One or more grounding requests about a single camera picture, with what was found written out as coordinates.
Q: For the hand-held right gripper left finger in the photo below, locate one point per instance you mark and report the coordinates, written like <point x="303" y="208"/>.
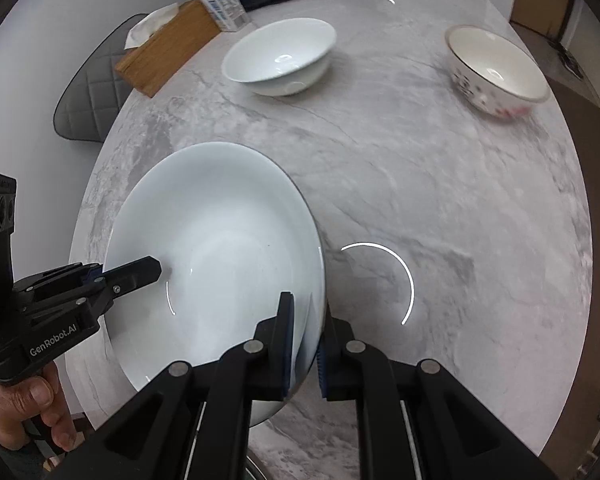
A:
<point x="286" y="345"/>

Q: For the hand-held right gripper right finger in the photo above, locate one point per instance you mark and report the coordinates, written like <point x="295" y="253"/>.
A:
<point x="323" y="372"/>

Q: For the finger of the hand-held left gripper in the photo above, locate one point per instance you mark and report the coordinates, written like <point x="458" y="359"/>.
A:
<point x="135" y="275"/>
<point x="55" y="276"/>

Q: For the large white bowl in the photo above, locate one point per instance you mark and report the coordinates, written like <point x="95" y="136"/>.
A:
<point x="220" y="230"/>

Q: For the small white bowl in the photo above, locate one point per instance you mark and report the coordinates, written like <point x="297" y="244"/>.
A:
<point x="280" y="55"/>

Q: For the floral cream bowl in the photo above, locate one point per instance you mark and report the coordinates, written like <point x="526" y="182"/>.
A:
<point x="495" y="65"/>

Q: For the person's left hand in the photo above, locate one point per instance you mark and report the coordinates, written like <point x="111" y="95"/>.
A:
<point x="25" y="400"/>

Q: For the grey quilted chair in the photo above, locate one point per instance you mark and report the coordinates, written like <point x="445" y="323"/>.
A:
<point x="90" y="95"/>

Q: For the wooden tissue box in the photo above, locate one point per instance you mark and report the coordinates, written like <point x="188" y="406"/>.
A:
<point x="170" y="55"/>

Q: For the white tissue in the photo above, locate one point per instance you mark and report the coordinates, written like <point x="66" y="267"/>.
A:
<point x="147" y="27"/>

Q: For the white and blue carton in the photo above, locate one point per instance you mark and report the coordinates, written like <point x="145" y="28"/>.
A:
<point x="225" y="7"/>

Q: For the brown entrance door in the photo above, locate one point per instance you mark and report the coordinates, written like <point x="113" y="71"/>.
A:
<point x="540" y="0"/>

